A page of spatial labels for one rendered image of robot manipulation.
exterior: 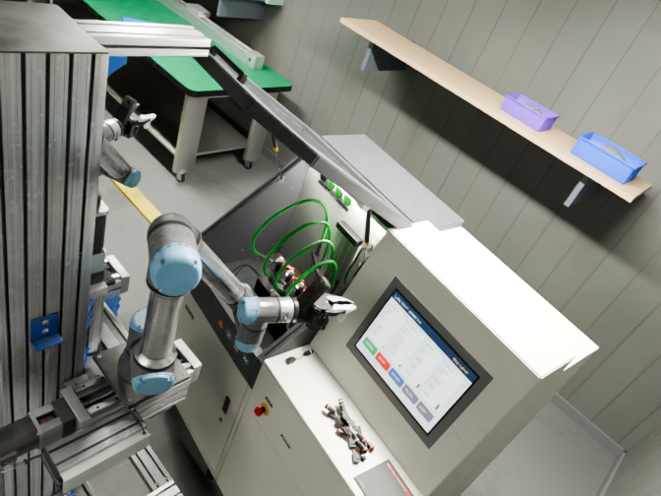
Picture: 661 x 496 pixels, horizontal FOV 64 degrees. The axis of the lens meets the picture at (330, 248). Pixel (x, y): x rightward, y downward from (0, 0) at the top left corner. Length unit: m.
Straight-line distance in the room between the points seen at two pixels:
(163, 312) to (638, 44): 2.96
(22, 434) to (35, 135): 0.87
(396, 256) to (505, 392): 0.56
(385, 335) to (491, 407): 0.43
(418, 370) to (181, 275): 0.91
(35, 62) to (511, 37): 3.08
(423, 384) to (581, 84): 2.34
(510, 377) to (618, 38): 2.38
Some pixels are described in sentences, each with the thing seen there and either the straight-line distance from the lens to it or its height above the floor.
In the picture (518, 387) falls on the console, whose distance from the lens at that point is 1.69.
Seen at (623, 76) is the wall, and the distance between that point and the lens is 3.58.
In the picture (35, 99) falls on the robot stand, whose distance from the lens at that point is 1.25.
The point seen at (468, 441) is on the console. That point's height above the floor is 1.24.
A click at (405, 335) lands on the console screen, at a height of 1.32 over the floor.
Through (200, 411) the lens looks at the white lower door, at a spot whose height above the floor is 0.29.
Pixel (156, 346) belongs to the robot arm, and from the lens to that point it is 1.50.
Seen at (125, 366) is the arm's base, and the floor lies 1.08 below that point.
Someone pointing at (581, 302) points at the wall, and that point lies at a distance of 3.88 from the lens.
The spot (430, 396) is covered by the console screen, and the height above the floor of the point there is 1.24.
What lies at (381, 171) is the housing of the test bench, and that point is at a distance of 2.35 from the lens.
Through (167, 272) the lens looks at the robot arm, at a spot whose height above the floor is 1.64.
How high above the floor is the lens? 2.50
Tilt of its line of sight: 35 degrees down
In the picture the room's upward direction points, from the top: 23 degrees clockwise
